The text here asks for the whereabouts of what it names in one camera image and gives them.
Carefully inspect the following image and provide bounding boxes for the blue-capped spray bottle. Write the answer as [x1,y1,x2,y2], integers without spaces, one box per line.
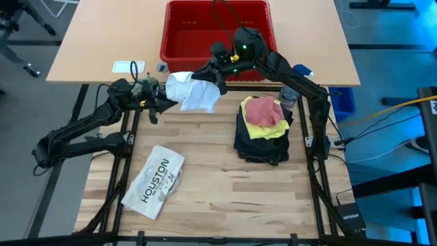
[278,64,314,109]

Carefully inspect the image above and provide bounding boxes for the green succulent plant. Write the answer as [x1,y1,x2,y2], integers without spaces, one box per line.
[131,77,160,98]

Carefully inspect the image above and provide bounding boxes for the white garment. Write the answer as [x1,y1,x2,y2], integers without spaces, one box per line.
[165,70,222,113]

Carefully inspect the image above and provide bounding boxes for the white rectangular tray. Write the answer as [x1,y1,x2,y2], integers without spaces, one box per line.
[111,60,146,74]

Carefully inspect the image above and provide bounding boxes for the dark denim jeans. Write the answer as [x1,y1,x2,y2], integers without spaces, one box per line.
[234,135,291,167]

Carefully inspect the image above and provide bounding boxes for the white Houston tote bag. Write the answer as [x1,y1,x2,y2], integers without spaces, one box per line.
[121,145,186,221]

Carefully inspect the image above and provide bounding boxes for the blue plastic bin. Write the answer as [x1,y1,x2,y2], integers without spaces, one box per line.
[328,87,356,115]

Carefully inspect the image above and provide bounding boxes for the yellow shirt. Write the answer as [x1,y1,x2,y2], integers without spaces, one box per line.
[240,96,291,140]

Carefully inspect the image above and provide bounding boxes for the black tripod stand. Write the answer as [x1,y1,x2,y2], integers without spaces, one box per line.
[0,0,57,79]

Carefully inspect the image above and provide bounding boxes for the white floor cable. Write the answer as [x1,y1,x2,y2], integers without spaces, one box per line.
[336,0,362,30]
[348,136,424,164]

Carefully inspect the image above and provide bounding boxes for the black floor cable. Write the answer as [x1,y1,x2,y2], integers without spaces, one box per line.
[336,112,421,146]

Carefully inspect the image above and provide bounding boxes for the pink garment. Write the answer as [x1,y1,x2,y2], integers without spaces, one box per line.
[244,96,286,127]

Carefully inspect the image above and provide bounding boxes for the red plastic laundry basket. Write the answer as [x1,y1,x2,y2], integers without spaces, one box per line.
[159,0,279,82]

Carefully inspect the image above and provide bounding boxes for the long black floor bar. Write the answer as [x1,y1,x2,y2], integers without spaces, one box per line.
[26,83,90,240]

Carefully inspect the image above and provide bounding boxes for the black Netgear network switch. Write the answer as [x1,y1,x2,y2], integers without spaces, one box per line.
[336,202,367,237]

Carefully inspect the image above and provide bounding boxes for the yellow cable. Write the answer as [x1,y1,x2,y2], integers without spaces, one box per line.
[339,94,437,126]

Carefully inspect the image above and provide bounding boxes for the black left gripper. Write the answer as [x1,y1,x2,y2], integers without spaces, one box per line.
[135,81,179,125]

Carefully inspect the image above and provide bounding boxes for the black table foot bar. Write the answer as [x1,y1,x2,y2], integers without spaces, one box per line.
[6,40,62,47]
[348,43,436,51]

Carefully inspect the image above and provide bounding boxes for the black stand base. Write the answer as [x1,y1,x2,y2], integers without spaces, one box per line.
[348,0,417,10]

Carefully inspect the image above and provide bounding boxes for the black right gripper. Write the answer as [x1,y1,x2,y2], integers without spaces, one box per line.
[191,27,269,96]

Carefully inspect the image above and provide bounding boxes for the black t-shirt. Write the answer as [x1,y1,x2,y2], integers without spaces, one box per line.
[235,108,294,146]

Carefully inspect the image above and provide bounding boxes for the black aluminium table frame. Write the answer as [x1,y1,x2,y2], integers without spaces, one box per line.
[0,83,437,246]

